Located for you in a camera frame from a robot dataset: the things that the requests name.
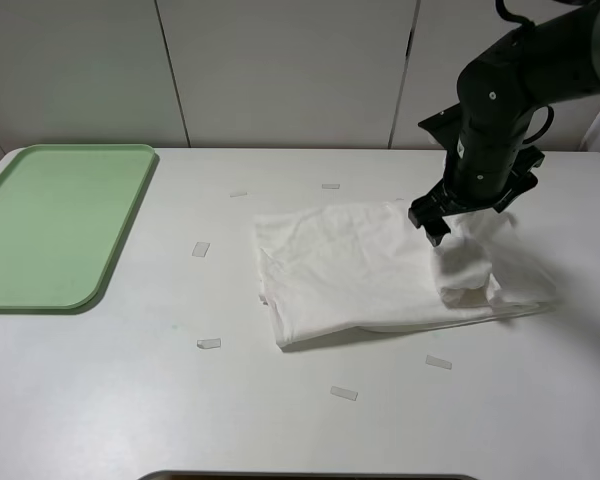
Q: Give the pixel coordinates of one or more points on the clear tape marker near right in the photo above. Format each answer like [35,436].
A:
[438,362]

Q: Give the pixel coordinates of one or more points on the clear tape marker near centre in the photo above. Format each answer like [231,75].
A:
[344,393]

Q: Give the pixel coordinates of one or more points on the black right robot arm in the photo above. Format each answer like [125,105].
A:
[506,98]

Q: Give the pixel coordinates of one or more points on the light green plastic tray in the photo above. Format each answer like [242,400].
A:
[65,214]

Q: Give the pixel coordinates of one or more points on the clear tape marker mid left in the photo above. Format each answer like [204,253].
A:
[200,249]

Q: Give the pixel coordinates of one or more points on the white short sleeve shirt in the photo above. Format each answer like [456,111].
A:
[327,270]

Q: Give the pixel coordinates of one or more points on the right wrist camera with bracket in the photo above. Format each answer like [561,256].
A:
[444,127]

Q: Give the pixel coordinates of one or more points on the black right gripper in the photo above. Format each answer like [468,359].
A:
[429,210]

